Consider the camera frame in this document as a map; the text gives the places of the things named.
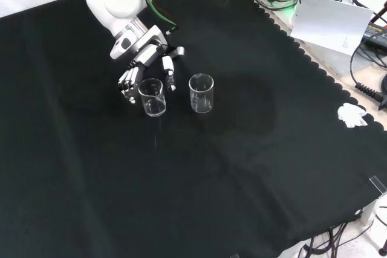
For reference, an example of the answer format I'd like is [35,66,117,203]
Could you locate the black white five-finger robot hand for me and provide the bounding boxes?
[109,25,186,106]

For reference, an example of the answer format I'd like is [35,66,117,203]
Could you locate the clear glass beaker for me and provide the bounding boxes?
[138,78,167,117]
[188,73,215,114]

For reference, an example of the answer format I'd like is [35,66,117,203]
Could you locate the black bench cloth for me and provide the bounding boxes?
[0,0,387,258]

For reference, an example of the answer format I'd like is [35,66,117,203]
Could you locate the white paper board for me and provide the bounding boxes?
[289,0,375,57]

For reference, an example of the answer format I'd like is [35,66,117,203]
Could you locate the crumpled white tissue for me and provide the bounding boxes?
[336,102,368,129]

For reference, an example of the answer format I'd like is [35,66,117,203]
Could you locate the black power adapter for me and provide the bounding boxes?
[360,19,387,46]

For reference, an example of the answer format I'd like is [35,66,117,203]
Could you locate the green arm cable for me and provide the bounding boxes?
[145,0,180,36]

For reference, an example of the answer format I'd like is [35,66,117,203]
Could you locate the black cable with ribbed plug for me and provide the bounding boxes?
[350,33,387,111]

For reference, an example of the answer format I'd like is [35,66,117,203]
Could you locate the black cables under bench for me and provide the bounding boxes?
[298,203,387,258]

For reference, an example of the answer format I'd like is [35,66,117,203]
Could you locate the white bench post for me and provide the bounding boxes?
[360,199,376,225]

